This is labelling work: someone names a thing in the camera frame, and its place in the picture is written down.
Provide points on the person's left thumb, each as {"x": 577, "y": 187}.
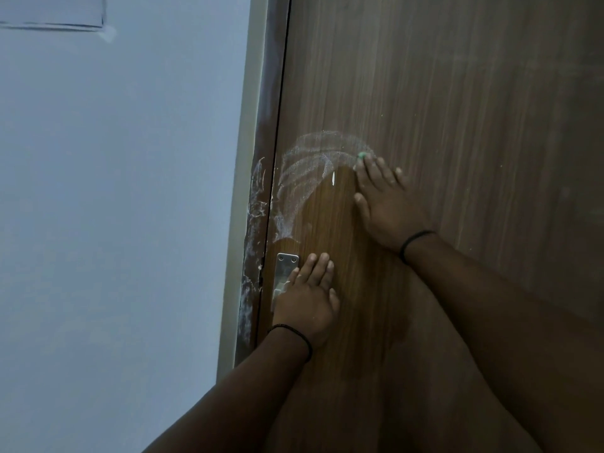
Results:
{"x": 334, "y": 302}

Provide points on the brown door frame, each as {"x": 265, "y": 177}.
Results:
{"x": 264, "y": 113}

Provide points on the brown wooden door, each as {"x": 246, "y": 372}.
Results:
{"x": 472, "y": 113}

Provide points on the black wrist band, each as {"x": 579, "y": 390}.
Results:
{"x": 302, "y": 338}
{"x": 411, "y": 240}

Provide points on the person's left middle finger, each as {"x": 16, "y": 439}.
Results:
{"x": 312, "y": 268}

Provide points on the person's right little finger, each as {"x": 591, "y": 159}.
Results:
{"x": 401, "y": 177}

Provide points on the person's left forearm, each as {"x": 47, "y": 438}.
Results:
{"x": 245, "y": 396}

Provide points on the person's left hand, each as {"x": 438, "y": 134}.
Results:
{"x": 304, "y": 309}

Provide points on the person's right thumb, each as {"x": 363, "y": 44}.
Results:
{"x": 362, "y": 207}

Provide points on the person's right middle finger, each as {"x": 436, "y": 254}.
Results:
{"x": 373, "y": 169}

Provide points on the person's right hand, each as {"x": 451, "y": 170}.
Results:
{"x": 389, "y": 212}

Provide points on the person's right forearm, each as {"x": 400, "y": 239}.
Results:
{"x": 509, "y": 334}

